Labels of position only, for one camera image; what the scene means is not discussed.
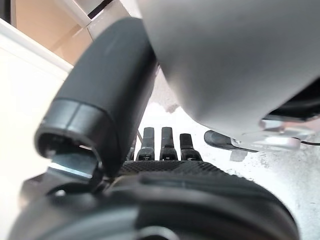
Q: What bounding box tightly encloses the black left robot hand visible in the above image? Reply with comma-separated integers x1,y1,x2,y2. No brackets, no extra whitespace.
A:
7,17,301,240

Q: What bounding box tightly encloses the brown wooden panel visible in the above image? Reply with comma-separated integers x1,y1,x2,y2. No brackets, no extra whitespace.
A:
14,0,89,65

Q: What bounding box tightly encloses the white fridge drawer steel front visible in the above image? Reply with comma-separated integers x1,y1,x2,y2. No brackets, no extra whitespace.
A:
59,0,121,27

